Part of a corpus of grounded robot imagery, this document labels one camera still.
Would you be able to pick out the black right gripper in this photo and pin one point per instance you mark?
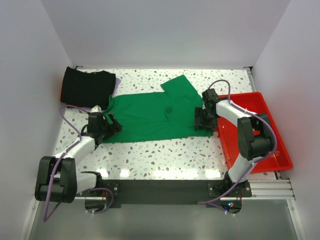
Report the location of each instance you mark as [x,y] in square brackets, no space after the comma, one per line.
[211,125]

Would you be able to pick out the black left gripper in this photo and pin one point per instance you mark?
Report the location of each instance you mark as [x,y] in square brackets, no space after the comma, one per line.
[113,128]

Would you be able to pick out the green t shirt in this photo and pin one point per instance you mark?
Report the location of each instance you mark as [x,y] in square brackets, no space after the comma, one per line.
[156,116]

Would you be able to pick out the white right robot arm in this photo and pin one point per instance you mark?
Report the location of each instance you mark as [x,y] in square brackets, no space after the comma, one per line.
[255,136]

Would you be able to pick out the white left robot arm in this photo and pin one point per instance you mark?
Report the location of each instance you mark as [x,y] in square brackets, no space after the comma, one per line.
[57,175]

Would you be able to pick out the black folded t shirt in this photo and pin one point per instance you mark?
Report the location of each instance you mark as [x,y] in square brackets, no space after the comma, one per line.
[73,78]

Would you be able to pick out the lilac folded t shirt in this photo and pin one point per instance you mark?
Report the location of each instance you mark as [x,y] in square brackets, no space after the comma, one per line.
[96,92]

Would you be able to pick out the dark red folded t shirt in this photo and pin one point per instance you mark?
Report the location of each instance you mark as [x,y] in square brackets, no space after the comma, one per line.
[62,94]

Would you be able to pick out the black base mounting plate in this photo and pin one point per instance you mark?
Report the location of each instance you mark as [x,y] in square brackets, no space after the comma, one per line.
[152,192]

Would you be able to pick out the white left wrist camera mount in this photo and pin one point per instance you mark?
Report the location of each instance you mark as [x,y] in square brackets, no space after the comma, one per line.
[96,109]

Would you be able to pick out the aluminium frame rail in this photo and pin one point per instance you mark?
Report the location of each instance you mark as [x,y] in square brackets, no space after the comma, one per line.
[277,189]

